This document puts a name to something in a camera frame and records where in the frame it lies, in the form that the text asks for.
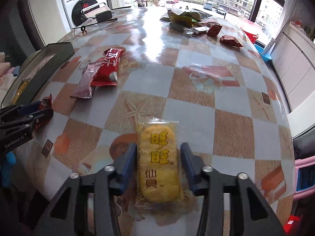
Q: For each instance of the brown snack packet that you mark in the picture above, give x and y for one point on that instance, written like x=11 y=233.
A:
x=209 y=21

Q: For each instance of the pink cloth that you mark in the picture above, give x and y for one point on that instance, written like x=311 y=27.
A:
x=5 y=73

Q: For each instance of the small red candy wrapper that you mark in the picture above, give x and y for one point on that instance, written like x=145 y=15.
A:
x=46 y=102

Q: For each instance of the white plastic bag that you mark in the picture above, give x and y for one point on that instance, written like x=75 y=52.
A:
x=158 y=1

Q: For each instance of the blue van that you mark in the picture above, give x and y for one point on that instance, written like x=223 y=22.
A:
x=208 y=5

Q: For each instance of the white cabinet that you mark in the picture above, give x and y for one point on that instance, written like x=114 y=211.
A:
x=295 y=64

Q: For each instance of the white green snack box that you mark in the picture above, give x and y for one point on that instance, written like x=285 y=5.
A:
x=199 y=29

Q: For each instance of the crumpled green snack packet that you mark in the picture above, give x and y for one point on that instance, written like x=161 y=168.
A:
x=195 y=13

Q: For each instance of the blue basin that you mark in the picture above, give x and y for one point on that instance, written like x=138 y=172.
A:
x=263 y=53

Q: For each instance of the red car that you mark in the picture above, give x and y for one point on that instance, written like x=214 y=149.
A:
x=172 y=0

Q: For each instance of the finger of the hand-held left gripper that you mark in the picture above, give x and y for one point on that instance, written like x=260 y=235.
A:
x=43 y=115
x=30 y=107

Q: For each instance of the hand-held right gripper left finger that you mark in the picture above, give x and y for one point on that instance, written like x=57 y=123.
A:
x=128 y=167

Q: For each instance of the black power adapter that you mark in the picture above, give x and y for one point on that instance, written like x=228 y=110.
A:
x=103 y=15

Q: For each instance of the grey perforated board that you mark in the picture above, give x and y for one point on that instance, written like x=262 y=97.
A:
x=268 y=46

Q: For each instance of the small silver snack packet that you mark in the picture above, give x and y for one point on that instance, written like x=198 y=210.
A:
x=188 y=32

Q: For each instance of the purple silver snack packet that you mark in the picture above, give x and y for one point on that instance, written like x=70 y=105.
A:
x=85 y=83

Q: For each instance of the dark red snack packet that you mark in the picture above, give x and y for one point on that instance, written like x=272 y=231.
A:
x=213 y=30

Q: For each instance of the pink plastic stool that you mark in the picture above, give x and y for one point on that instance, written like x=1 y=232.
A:
x=305 y=177

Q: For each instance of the green plant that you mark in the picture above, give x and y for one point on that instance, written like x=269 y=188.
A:
x=308 y=30

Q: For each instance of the person's left hand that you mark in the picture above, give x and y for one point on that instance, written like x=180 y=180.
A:
x=7 y=169

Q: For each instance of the black box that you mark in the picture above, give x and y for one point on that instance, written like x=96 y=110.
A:
x=56 y=54

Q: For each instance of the red white cloth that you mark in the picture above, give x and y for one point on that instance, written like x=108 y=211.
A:
x=297 y=24

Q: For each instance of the silver metal chair back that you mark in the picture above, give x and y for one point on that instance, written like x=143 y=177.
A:
x=91 y=7

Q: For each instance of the pink basin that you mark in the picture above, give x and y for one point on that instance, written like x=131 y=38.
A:
x=246 y=24

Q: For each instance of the dark car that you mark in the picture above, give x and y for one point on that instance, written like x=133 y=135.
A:
x=221 y=10

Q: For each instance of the red bucket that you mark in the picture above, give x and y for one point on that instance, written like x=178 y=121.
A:
x=251 y=34

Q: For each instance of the red crinkled snack packet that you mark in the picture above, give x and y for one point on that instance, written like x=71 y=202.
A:
x=230 y=41

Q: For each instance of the yellow rice cracker packet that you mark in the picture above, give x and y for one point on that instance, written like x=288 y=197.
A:
x=158 y=167

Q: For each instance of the white washing machine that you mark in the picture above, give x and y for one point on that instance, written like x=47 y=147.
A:
x=78 y=5

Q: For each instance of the red white snack packet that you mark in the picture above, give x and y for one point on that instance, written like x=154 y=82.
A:
x=108 y=66

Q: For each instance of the red plastic stool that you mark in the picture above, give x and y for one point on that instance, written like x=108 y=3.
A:
x=292 y=225

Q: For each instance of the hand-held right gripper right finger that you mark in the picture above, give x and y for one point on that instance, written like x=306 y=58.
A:
x=188 y=167

